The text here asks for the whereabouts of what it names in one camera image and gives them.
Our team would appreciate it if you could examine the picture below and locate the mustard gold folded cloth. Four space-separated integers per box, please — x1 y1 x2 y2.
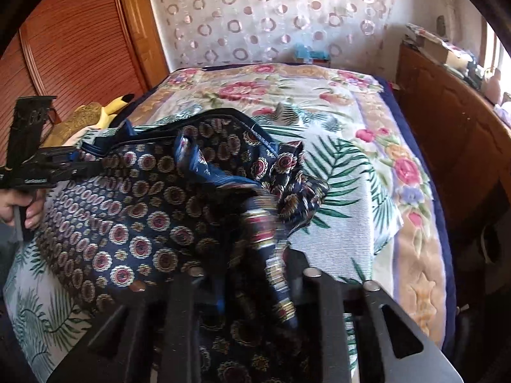
42 102 102 147

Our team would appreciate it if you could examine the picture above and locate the floral quilt bedspread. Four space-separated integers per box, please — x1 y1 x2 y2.
130 63 455 349

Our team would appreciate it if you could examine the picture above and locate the palm leaf white sheet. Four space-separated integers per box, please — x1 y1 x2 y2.
1 108 401 382

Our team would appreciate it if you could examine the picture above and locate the navy patterned shirt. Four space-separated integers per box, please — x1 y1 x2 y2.
35 109 329 382

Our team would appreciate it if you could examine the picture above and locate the pink bottle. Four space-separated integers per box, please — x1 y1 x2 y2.
482 68 502 105

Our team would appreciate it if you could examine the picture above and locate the sheer circle-pattern curtain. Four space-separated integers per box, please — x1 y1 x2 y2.
151 0 394 71

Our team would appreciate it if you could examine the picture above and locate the cardboard box on cabinet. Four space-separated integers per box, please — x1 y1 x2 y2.
423 40 472 71

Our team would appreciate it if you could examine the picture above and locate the teal tissue box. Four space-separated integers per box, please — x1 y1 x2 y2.
294 44 331 67

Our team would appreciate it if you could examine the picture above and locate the yellow plush toy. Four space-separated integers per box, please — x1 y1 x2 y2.
95 94 134 130

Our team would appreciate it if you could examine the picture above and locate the wooden sideboard cabinet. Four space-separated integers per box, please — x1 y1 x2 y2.
396 42 510 293

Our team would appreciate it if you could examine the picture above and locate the wooden wardrobe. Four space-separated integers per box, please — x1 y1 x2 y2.
1 0 169 153

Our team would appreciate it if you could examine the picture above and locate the person's left hand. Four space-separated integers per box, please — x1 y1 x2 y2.
0 189 46 229

